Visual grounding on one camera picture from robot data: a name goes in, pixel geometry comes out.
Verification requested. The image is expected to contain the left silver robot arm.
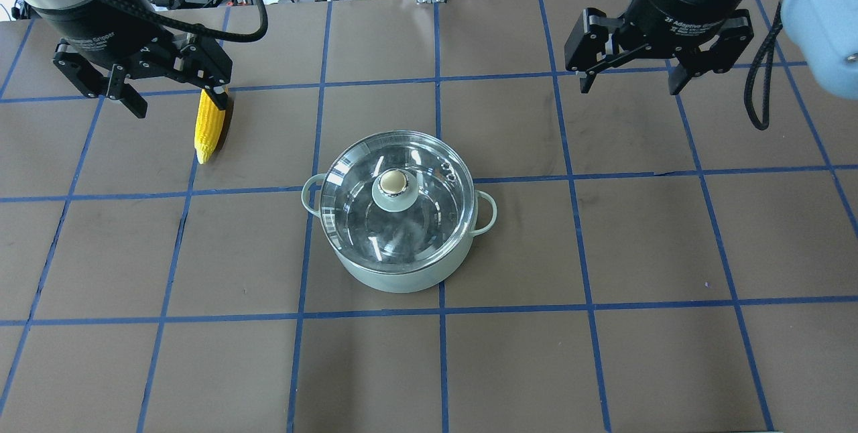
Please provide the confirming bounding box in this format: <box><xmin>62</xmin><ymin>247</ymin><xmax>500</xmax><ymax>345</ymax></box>
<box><xmin>25</xmin><ymin>0</ymin><xmax>233</xmax><ymax>118</ymax></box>

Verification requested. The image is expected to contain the pale green electric pot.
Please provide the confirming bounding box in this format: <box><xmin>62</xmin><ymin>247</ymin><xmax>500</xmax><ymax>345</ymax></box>
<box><xmin>301</xmin><ymin>130</ymin><xmax>499</xmax><ymax>294</ymax></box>

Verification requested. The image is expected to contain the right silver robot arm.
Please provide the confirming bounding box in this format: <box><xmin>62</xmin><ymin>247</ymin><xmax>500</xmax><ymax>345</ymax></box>
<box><xmin>564</xmin><ymin>0</ymin><xmax>857</xmax><ymax>100</ymax></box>

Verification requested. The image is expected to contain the glass pot lid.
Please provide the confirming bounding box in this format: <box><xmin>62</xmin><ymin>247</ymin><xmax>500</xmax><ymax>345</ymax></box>
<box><xmin>319</xmin><ymin>130</ymin><xmax>477</xmax><ymax>265</ymax></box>

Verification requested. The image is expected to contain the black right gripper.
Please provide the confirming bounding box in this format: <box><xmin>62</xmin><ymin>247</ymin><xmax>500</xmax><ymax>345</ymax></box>
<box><xmin>564</xmin><ymin>0</ymin><xmax>754</xmax><ymax>96</ymax></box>

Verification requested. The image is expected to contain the yellow corn cob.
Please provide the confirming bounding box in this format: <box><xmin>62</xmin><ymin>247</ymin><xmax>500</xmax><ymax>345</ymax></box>
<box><xmin>194</xmin><ymin>90</ymin><xmax>228</xmax><ymax>165</ymax></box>

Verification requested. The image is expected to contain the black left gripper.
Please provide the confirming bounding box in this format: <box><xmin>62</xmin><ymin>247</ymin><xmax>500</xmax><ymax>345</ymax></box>
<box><xmin>30</xmin><ymin>0</ymin><xmax>233</xmax><ymax>119</ymax></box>

